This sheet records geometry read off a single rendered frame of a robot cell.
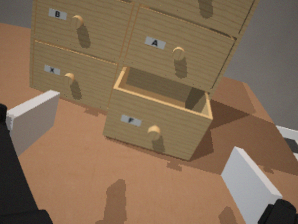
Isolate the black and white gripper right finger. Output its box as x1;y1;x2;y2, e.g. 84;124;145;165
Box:
221;146;298;224

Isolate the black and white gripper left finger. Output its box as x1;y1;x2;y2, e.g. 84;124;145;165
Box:
0;90;60;224

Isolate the tan wooden chest of drawers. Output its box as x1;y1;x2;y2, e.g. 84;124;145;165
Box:
29;0;260;111

